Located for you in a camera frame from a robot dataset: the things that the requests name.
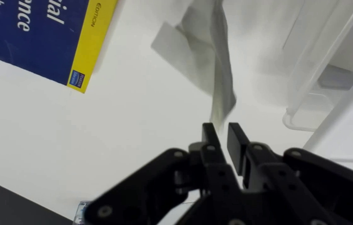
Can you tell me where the white tissue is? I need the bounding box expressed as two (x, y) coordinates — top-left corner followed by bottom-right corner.
(151, 0), (238, 125)

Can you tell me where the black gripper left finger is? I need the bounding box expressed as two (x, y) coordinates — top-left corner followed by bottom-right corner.
(83, 121), (250, 225)

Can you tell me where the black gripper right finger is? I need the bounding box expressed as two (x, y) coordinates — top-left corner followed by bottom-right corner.
(226, 121), (353, 225)

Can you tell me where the blue and yellow book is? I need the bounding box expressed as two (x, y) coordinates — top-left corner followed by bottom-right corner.
(0, 0), (121, 95)

